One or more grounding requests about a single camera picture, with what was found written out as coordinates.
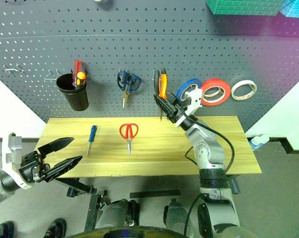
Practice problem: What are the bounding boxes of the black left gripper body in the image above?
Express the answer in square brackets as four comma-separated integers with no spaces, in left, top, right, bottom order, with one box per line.
[18,150,51,184]

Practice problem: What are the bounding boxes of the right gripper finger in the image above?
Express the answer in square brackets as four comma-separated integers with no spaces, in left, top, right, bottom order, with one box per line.
[166,91,178,105]
[153,94,178,118]

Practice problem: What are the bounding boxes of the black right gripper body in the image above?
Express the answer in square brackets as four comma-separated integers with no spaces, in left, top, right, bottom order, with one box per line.
[166,97,190,123]

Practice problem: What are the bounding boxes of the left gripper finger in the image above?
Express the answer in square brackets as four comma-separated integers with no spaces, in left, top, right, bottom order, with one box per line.
[43,155,84,183]
[37,137,75,160]

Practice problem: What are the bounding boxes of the orange and black long-nose pliers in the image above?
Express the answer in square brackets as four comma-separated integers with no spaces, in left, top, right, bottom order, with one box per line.
[153,67,169,122]

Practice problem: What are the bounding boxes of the blue-handled screwdriver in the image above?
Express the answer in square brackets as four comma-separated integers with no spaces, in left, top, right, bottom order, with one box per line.
[86,125,98,157]

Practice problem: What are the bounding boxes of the wide red tape roll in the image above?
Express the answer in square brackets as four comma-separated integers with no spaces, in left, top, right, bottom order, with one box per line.
[200,78,232,107]

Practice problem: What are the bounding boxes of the red-handled scissors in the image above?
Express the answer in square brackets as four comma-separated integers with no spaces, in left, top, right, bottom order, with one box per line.
[119,123,139,157]

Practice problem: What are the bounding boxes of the blue tape roll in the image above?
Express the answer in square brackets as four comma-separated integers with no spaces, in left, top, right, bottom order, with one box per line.
[176,78,203,102]

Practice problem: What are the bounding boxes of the thin red tape roll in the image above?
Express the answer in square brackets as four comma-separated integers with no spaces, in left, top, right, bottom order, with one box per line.
[202,86,226,103]

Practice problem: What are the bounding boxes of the black plastic cup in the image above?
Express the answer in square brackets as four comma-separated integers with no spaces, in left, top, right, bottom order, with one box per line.
[56,73,89,112]

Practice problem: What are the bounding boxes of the dark grey metal pegboard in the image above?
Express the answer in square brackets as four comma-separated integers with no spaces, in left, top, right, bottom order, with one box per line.
[0,0,299,136]

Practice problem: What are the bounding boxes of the white tape roll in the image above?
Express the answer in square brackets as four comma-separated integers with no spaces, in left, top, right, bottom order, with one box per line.
[231,79,257,101]

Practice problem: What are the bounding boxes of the black leather shoe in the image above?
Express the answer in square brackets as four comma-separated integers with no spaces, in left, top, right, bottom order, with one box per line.
[43,218,67,238]
[0,220,16,238]

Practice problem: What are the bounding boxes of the orange and black screwdriver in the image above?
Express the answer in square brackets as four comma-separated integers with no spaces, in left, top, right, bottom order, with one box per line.
[76,71,87,86]

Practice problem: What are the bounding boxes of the white and blue bottle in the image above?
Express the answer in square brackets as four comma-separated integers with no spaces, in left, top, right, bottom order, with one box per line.
[248,134,270,152]

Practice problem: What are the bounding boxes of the green brick-pattern box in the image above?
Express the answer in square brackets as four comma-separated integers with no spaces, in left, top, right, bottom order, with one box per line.
[205,0,285,15]

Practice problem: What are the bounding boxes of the cyan brick-pattern box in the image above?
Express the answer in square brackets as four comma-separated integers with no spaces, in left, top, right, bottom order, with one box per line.
[279,0,299,18]

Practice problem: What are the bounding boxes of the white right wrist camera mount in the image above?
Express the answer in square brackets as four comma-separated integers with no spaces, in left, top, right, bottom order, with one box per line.
[175,88,204,127]

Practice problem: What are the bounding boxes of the blue-handled scissors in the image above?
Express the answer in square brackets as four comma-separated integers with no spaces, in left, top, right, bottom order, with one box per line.
[117,69,142,110]

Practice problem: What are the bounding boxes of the black metal table frame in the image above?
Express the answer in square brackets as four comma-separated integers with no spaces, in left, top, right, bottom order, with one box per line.
[51,175,240,233]

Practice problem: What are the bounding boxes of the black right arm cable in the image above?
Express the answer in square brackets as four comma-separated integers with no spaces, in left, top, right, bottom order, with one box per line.
[183,113,236,238]

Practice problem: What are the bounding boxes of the silver wire peg hook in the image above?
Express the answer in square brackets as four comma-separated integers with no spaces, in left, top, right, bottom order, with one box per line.
[44,70,61,81]
[5,63,25,74]

